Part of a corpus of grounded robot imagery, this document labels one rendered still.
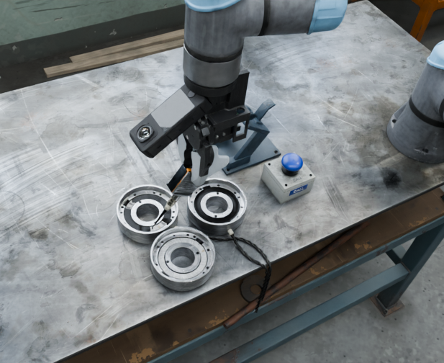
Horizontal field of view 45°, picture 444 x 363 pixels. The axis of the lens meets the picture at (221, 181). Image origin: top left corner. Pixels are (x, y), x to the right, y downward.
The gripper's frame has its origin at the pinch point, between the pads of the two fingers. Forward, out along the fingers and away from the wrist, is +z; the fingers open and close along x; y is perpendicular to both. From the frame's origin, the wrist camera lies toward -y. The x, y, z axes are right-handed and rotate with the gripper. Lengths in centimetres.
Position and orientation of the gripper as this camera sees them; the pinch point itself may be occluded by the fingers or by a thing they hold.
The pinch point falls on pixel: (189, 175)
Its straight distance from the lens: 85.2
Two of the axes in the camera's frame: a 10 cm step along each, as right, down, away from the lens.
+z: -0.9, 6.4, 7.6
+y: 8.6, -3.4, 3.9
